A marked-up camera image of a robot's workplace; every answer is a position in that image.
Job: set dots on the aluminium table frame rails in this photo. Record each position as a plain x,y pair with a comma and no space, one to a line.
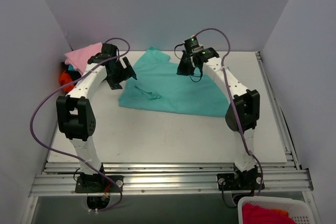
170,162

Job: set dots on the white plastic laundry basket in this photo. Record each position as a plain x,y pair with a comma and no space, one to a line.
298,210

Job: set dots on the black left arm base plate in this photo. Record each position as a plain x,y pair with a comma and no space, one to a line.
88,184

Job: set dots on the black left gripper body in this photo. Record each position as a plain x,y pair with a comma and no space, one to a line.
119,72

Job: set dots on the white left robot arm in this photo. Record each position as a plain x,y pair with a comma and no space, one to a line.
75,115

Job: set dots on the pink folded t shirt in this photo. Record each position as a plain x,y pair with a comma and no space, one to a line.
79,58

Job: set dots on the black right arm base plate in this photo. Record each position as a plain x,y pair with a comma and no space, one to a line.
239,181

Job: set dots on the black folded patterned t shirt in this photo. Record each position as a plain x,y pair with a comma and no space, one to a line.
70,72

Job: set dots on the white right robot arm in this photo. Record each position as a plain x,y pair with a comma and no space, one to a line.
244,104

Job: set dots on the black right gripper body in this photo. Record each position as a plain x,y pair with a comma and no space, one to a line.
184,65

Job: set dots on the orange folded t shirt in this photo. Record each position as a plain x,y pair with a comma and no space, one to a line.
63,80

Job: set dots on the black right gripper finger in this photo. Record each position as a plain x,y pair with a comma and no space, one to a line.
191,70
183,67

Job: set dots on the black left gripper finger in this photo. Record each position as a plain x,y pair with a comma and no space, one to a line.
113,84
128,71

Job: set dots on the teal t shirt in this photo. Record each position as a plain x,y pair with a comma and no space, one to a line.
159,88

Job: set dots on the magenta t shirt in basket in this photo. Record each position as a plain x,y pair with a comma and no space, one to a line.
259,215

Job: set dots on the orange garment in basket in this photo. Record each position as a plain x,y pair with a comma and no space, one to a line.
281,212

